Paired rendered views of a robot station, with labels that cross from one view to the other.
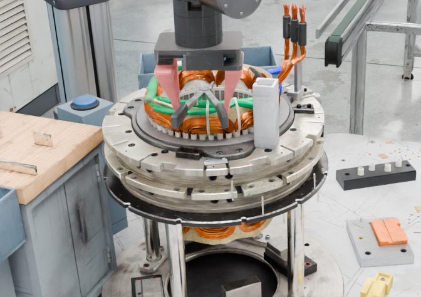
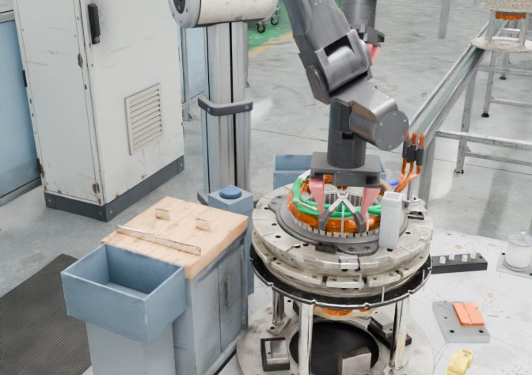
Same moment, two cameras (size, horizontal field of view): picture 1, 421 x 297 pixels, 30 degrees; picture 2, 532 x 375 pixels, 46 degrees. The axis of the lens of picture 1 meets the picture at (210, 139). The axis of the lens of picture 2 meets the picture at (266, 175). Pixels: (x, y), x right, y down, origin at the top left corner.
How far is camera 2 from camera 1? 0.12 m
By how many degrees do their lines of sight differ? 3
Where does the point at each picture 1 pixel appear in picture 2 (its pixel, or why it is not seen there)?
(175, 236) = (307, 312)
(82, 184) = (229, 262)
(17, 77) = (150, 151)
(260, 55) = not seen: hidden behind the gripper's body
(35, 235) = (195, 304)
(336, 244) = (424, 320)
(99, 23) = (241, 127)
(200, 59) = (347, 177)
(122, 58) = not seen: hidden behind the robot
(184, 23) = (337, 148)
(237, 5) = (387, 141)
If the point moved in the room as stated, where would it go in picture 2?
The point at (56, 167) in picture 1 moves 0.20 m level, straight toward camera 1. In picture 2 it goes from (214, 249) to (231, 320)
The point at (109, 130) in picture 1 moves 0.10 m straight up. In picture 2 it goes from (258, 222) to (258, 170)
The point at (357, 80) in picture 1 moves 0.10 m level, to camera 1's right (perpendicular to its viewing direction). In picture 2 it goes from (425, 175) to (447, 176)
